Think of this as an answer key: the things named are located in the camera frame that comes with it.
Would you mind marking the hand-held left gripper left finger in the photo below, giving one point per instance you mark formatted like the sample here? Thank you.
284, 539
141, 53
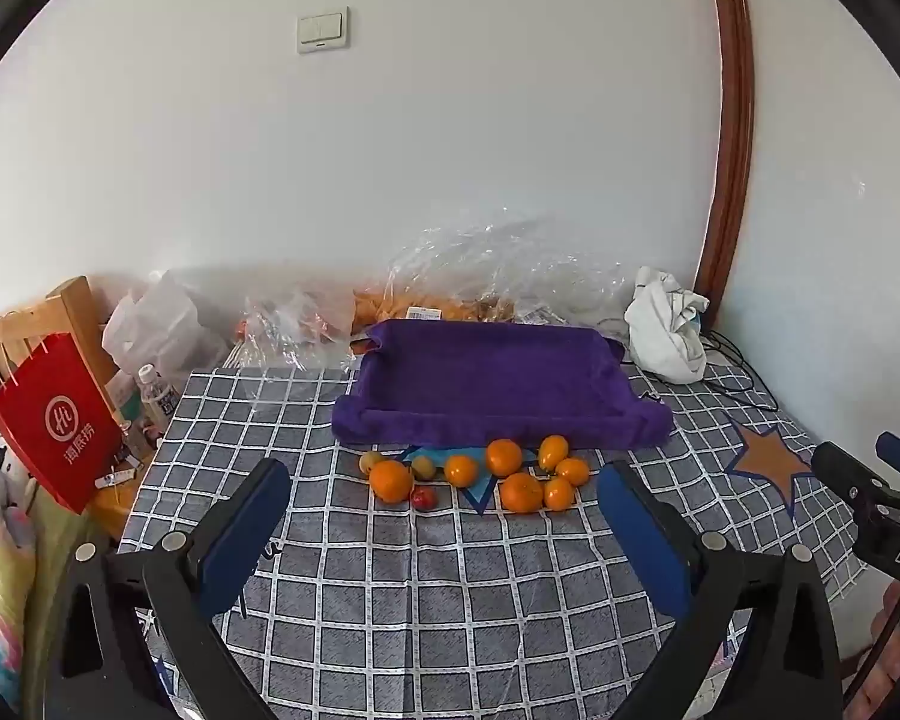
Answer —
247, 532

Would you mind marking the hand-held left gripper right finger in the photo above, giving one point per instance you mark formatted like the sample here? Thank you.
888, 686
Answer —
637, 532

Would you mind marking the small orange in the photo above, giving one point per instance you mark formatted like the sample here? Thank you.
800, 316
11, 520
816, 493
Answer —
559, 493
572, 471
553, 451

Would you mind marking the large orange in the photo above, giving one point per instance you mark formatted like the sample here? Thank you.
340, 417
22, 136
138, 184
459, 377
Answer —
522, 493
391, 481
462, 470
504, 457

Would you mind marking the green jujube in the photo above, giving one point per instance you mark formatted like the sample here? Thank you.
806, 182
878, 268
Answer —
371, 461
422, 466

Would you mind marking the small red fruit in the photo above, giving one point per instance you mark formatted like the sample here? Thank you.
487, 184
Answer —
423, 498

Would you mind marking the purple towel covered tray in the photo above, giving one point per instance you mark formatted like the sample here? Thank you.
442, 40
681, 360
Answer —
487, 382

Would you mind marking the person's right hand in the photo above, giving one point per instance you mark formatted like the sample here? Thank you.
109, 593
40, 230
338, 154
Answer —
886, 611

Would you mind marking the wooden side table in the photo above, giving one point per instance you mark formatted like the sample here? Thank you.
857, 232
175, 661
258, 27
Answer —
116, 510

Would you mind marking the grey checked bedsheet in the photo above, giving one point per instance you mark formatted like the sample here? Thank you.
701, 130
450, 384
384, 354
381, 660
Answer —
390, 577

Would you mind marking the clear plastic bottle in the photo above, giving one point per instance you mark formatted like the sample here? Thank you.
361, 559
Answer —
154, 394

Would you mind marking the white crumpled cloth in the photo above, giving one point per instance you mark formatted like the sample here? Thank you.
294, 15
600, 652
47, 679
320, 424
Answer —
664, 330

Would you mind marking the small clear plastic bag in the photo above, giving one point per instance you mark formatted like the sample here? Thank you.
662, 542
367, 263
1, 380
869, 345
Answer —
292, 322

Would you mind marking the red paper bag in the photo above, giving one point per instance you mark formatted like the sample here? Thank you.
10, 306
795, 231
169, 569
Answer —
52, 420

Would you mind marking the white translucent plastic bag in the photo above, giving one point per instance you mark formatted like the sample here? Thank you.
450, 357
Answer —
157, 322

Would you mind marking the colourful printed blanket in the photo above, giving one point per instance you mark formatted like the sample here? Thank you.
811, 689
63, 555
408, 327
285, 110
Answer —
0, 577

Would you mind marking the white power strip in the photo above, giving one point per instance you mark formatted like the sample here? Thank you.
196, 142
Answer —
0, 457

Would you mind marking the large clear plastic bag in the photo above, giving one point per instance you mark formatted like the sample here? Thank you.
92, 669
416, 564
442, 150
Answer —
495, 255

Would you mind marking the brown wooden door frame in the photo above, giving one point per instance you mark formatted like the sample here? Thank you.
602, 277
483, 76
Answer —
731, 127

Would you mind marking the white light switch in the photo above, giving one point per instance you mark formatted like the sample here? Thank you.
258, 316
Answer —
322, 30

